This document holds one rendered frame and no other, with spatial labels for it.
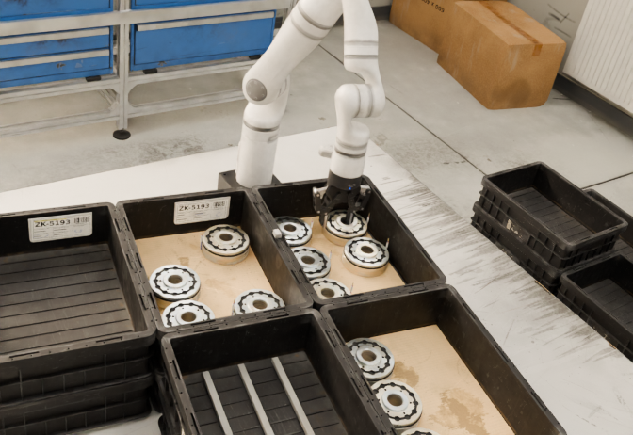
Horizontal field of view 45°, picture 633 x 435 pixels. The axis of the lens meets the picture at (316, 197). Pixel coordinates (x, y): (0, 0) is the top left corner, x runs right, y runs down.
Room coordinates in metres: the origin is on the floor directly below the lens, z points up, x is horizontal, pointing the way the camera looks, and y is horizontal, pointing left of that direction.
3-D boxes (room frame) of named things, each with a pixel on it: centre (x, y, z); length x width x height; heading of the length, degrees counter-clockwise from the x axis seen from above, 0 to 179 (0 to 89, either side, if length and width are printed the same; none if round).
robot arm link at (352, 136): (1.44, -0.04, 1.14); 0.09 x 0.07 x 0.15; 112
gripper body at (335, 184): (1.45, -0.05, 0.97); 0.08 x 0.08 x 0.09
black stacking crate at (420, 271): (1.33, -0.07, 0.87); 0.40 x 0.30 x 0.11; 29
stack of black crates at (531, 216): (2.16, -0.77, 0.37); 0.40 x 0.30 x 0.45; 39
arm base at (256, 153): (1.66, 0.17, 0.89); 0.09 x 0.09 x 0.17; 38
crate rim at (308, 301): (1.19, 0.19, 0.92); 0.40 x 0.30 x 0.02; 29
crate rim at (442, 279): (1.33, -0.07, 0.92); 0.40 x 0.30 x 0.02; 29
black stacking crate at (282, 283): (1.19, 0.19, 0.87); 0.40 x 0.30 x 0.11; 29
